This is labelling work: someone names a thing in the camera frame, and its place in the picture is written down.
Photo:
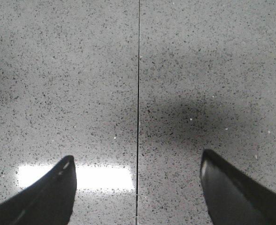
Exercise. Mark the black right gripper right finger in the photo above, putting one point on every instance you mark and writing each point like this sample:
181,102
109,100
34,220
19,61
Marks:
232,198

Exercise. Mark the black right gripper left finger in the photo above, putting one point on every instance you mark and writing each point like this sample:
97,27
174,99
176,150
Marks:
48,201

